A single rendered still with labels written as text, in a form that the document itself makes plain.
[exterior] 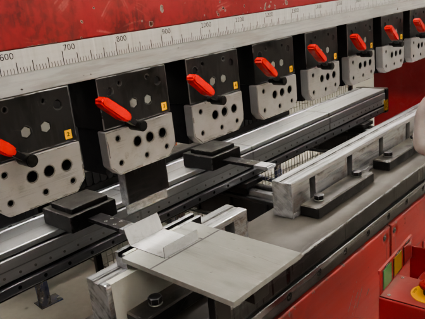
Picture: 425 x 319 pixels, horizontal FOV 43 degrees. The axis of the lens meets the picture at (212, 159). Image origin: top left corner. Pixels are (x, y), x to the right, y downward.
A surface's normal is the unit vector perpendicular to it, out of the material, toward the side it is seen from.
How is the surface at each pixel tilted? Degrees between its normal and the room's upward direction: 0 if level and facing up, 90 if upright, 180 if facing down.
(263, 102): 90
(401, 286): 0
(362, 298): 90
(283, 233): 0
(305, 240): 0
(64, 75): 90
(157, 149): 90
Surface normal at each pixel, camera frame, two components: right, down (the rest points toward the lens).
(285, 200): -0.67, 0.29
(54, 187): 0.74, 0.13
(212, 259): -0.10, -0.95
